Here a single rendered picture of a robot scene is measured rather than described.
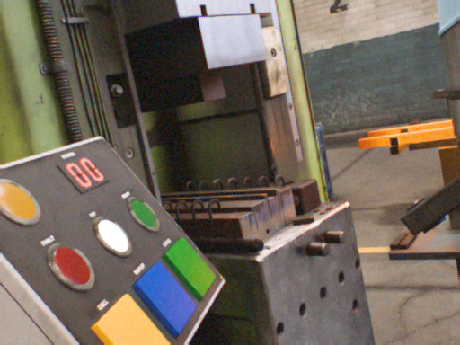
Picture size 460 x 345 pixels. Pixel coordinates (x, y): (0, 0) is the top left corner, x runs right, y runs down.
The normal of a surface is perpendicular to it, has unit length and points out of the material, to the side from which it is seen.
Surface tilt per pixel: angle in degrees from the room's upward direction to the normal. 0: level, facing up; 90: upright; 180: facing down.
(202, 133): 90
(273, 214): 90
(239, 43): 90
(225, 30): 90
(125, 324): 60
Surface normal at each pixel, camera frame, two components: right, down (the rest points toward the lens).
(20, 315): -0.21, 0.19
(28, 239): 0.73, -0.62
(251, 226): 0.78, -0.06
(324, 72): -0.44, 0.24
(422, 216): -0.69, 0.25
